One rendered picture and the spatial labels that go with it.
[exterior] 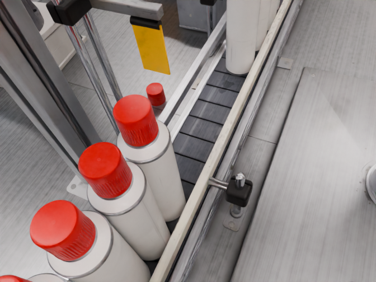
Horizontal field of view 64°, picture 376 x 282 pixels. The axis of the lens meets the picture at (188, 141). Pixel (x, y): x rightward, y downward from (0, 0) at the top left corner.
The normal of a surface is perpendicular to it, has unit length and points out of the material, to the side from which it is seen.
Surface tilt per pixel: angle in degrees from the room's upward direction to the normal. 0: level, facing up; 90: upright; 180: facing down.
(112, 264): 90
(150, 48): 90
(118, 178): 90
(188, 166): 0
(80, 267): 42
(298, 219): 0
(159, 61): 90
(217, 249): 0
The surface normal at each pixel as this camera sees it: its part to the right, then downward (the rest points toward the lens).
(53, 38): 0.93, 0.24
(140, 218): 0.63, 0.60
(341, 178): -0.09, -0.57
